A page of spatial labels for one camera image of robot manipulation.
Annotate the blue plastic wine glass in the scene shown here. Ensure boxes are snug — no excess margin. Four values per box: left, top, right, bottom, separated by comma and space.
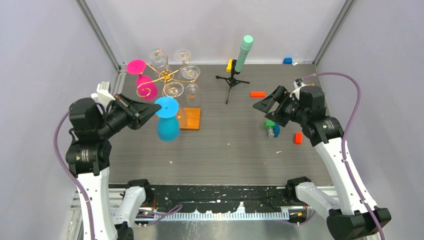
155, 96, 180, 142

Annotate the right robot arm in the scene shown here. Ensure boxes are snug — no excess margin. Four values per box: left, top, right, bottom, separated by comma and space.
112, 86, 391, 240

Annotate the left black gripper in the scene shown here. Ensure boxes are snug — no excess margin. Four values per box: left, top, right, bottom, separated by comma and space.
97, 91, 162, 136

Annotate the mint green microphone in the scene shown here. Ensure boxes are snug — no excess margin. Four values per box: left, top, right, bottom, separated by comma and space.
234, 35, 254, 74

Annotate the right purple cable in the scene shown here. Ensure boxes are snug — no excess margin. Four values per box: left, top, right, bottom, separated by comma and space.
299, 71, 387, 240

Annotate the blue small block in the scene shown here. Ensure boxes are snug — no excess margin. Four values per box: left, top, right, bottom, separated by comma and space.
283, 57, 293, 65

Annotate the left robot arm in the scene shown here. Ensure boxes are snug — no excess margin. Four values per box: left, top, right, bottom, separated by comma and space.
65, 94, 161, 240

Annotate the yellow small block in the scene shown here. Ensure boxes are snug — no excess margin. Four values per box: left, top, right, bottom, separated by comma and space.
225, 59, 233, 73

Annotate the red small block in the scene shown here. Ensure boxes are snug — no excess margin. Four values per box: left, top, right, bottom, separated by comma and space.
293, 132, 303, 145

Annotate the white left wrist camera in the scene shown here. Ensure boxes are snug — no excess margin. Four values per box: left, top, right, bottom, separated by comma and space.
90, 81, 115, 109

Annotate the orange wooden rack base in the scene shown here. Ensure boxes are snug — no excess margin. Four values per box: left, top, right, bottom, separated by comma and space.
176, 107, 201, 131

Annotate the orange flat block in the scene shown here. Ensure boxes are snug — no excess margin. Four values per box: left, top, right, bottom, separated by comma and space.
250, 91, 267, 98

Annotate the gold wire glass rack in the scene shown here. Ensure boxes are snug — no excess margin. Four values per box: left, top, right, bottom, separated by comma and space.
147, 50, 197, 93

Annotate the pink plastic wine glass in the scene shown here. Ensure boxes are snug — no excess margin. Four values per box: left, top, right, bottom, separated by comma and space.
126, 59, 158, 101

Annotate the stacked lego brick block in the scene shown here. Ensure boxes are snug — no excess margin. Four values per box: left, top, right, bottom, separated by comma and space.
264, 119, 281, 138

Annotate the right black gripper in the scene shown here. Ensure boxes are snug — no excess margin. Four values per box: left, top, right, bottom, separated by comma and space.
252, 85, 308, 128

